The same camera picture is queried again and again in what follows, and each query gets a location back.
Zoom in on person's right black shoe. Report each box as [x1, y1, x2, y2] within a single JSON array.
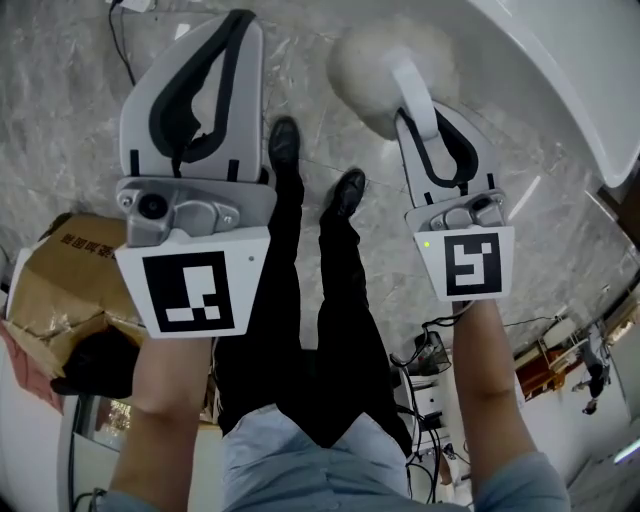
[[327, 168, 367, 220]]

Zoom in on black floor cable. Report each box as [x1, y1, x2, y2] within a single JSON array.
[[107, 0, 137, 87]]

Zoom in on bundle of black cables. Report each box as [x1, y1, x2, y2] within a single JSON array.
[[389, 319, 474, 506]]

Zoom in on person's light blue shirt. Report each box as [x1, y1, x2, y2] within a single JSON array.
[[74, 408, 572, 512]]

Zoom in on white drawer cabinet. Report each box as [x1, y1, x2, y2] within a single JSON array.
[[398, 368, 470, 454]]

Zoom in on person's black trousers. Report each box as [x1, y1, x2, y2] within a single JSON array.
[[213, 159, 414, 459]]

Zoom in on brown cardboard box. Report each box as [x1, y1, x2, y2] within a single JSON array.
[[3, 212, 147, 381]]

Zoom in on wooden furniture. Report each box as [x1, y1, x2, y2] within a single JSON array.
[[514, 317, 594, 401]]

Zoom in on beige fluffy cleaning tool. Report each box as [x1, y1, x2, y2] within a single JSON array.
[[326, 17, 464, 144]]

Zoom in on black mesh basket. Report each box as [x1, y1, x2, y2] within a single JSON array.
[[413, 331, 452, 375]]

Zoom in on person's black shoe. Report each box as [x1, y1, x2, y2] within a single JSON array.
[[267, 116, 302, 174], [327, 168, 367, 220]]

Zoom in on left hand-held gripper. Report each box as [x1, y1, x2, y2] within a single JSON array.
[[114, 175, 279, 340]]

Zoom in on person's left black shoe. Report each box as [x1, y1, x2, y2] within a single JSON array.
[[267, 116, 302, 174]]

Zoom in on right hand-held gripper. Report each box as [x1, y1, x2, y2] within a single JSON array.
[[394, 100, 517, 302]]

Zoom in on black bag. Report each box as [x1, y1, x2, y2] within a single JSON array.
[[49, 327, 142, 401]]

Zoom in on person's right forearm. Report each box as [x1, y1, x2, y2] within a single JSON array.
[[451, 298, 549, 484]]

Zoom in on person's left forearm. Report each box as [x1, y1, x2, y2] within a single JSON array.
[[109, 333, 217, 512]]

